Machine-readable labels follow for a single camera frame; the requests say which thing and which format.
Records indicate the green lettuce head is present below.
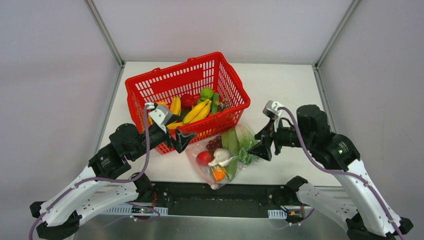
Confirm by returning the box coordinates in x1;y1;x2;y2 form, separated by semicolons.
234;124;259;167

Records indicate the red apple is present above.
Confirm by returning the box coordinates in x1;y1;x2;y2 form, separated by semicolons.
196;151;214;167

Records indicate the green leafy vegetable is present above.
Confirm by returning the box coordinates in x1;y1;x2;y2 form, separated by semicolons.
221;127;240;181

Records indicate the dark purple grape bunch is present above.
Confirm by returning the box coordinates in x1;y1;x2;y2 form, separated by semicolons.
206;135;223;155

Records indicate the clear zip top bag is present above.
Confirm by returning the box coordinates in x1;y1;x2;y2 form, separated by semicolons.
185;124;260;190

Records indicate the white garlic bulb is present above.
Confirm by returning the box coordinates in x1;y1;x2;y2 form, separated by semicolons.
208;148;232;167

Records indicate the red plastic shopping basket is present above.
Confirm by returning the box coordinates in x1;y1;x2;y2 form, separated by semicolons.
125;51;251;143

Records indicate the orange green mango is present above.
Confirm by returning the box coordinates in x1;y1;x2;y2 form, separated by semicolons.
211;165;227;182

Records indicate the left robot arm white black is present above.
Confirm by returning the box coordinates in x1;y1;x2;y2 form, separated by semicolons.
28;123;196;240

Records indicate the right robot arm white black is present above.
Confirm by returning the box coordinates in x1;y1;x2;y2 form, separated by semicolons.
249;100;414;240

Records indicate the orange bell pepper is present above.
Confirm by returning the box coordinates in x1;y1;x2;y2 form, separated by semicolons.
156;101;168;107

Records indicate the yellow banana bunch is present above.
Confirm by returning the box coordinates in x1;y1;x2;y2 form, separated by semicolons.
167;99;212;130
170;96;182;116

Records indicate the dark red fruit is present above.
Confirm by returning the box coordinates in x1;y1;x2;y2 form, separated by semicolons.
180;93;195;109

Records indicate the small brown grape bunch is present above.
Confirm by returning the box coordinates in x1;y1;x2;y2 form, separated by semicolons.
218;98;230;112

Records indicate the light green round fruit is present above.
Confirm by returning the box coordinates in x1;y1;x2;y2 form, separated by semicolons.
200;87;214;99

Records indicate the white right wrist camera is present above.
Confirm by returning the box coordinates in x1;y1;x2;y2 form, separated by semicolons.
262;100;284;121

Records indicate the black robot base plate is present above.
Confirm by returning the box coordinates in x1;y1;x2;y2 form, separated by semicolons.
134;181;304;218

